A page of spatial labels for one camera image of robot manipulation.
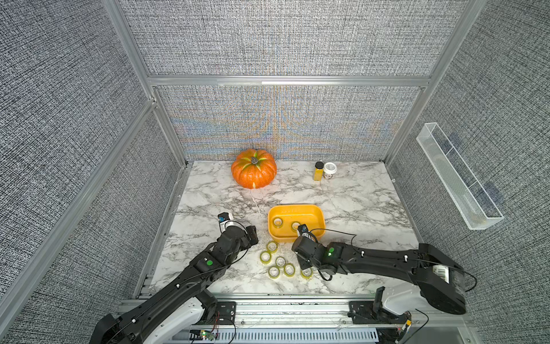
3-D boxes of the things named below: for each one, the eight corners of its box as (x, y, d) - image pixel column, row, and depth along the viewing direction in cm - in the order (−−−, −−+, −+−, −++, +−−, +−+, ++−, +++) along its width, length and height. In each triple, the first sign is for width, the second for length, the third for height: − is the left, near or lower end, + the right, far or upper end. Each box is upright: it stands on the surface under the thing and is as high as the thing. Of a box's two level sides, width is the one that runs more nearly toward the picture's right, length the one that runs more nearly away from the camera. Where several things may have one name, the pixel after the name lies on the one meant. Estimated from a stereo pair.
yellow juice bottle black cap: (313, 180, 114) (316, 168, 107) (312, 174, 117) (315, 161, 110) (321, 180, 114) (324, 168, 107) (320, 174, 117) (323, 161, 110)
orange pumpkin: (229, 182, 113) (225, 166, 103) (252, 161, 123) (250, 144, 113) (259, 199, 106) (257, 183, 96) (280, 175, 116) (281, 158, 106)
